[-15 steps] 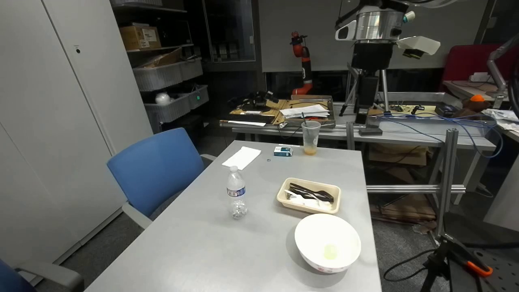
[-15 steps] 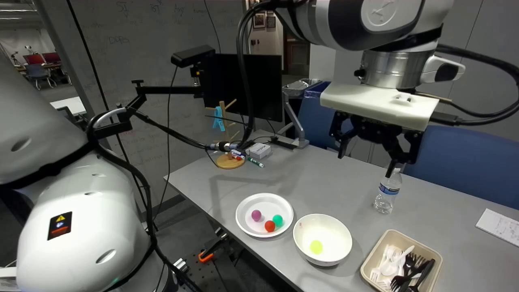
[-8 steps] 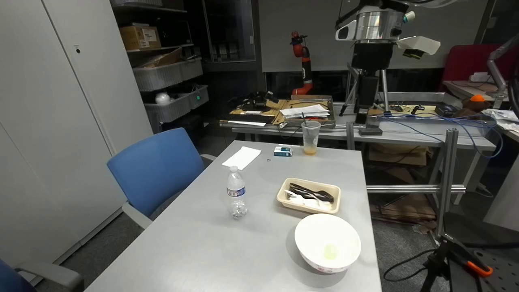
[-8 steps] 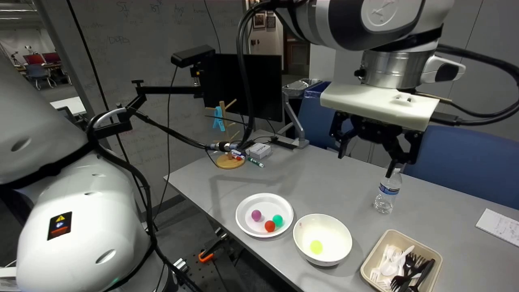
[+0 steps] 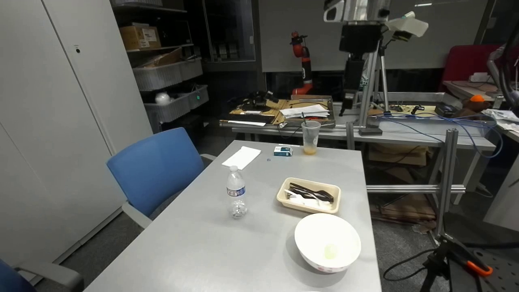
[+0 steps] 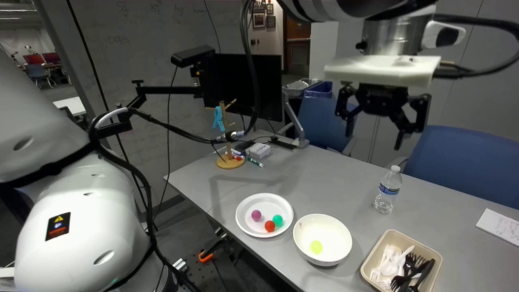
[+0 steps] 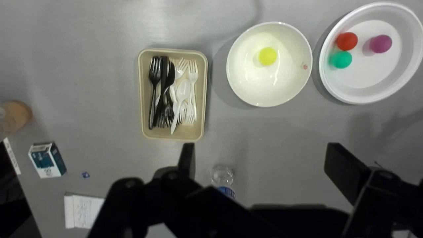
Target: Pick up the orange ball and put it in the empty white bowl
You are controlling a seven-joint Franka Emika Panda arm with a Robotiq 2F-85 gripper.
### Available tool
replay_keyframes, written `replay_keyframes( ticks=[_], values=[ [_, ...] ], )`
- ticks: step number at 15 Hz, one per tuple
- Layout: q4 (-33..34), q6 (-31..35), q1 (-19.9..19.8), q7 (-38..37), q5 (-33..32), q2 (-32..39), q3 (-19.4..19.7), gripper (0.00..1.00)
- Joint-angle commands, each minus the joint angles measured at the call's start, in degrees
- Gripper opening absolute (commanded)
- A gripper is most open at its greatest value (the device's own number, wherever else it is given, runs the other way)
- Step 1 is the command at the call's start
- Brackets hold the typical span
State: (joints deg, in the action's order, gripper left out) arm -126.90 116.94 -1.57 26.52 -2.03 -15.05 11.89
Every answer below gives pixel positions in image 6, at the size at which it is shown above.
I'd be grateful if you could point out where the brown door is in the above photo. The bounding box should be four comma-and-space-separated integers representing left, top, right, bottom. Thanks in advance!
283, 12, 313, 79

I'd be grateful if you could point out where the red chair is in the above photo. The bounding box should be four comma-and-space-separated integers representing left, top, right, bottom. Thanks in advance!
21, 53, 61, 70

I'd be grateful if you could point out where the blue bin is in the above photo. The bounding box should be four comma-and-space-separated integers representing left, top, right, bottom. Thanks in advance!
303, 80, 335, 101

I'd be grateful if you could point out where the small white box device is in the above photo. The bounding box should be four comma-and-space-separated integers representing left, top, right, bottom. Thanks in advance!
245, 142, 274, 163

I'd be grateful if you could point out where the white paper sheet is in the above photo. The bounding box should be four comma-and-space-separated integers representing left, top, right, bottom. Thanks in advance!
475, 208, 519, 249

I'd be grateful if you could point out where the black plastic cutlery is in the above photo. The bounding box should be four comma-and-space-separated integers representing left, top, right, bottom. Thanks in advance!
389, 252, 436, 292

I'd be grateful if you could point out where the grey metal cabinet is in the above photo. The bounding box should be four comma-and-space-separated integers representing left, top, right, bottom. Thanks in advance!
334, 0, 519, 168

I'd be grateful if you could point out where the white plastic cutlery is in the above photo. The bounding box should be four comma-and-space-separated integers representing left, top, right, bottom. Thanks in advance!
369, 244, 416, 289

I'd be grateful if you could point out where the blue figurine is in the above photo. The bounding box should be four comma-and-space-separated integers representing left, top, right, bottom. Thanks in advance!
210, 103, 228, 135

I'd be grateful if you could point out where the clear plastic water bottle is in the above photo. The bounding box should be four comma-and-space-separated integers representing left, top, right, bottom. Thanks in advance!
371, 165, 403, 216

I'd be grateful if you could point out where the black monitor panel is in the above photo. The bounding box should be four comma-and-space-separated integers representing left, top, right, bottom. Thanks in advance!
199, 53, 285, 124

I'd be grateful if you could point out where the beige cutlery tray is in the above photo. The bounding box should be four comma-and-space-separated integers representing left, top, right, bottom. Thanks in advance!
358, 228, 444, 292

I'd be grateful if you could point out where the hanging black cable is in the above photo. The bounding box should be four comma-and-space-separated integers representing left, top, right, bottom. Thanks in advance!
238, 0, 262, 137

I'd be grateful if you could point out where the black stereo camera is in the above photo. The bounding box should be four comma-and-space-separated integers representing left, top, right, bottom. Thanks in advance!
170, 44, 217, 70

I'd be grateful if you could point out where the orange round disc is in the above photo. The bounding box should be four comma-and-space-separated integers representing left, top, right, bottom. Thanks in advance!
214, 153, 246, 171

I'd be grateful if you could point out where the shallow white plastic bowl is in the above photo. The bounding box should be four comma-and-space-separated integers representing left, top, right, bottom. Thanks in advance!
233, 192, 295, 241

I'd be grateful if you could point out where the black base cable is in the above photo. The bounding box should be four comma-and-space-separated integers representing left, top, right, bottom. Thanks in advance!
87, 104, 202, 292

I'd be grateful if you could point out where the grey metal bracket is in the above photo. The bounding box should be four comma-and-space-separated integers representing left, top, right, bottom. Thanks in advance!
279, 100, 311, 152

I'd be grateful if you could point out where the deep white plastic bowl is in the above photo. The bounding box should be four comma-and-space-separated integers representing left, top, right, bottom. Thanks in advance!
292, 213, 353, 270

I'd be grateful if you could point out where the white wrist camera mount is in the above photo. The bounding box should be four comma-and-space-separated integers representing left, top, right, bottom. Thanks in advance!
322, 53, 442, 90

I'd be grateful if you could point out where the orange black clamp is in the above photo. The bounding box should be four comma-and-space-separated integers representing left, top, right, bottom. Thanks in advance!
196, 238, 228, 267

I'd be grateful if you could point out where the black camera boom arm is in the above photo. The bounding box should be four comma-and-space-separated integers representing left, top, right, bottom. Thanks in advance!
129, 79, 204, 111

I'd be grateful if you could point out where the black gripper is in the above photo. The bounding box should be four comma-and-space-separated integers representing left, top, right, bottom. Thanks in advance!
334, 83, 433, 153

